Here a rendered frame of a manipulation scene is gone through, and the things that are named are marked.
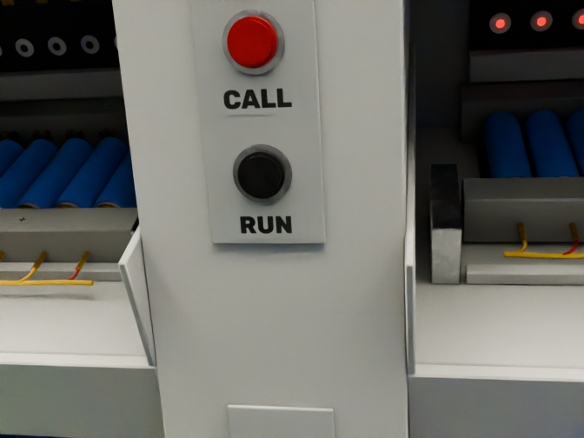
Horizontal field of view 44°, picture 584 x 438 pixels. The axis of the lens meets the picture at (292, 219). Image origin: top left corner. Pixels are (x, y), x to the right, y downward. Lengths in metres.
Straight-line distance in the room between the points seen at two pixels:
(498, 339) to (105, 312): 0.16
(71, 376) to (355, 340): 0.11
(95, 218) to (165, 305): 0.08
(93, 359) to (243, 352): 0.06
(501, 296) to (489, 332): 0.02
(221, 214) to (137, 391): 0.09
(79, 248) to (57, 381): 0.06
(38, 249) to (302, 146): 0.15
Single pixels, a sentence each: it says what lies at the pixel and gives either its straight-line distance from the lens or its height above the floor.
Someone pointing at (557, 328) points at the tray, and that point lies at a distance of 0.29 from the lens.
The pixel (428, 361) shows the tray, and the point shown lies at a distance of 0.27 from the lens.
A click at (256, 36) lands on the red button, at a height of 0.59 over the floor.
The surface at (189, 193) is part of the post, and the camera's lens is 0.25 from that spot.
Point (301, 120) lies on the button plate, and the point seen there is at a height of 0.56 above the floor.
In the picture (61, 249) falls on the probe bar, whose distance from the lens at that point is 0.34.
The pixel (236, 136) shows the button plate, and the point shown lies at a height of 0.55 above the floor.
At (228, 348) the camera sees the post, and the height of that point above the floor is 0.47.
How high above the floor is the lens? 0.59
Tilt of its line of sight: 16 degrees down
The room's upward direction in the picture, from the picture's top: 3 degrees counter-clockwise
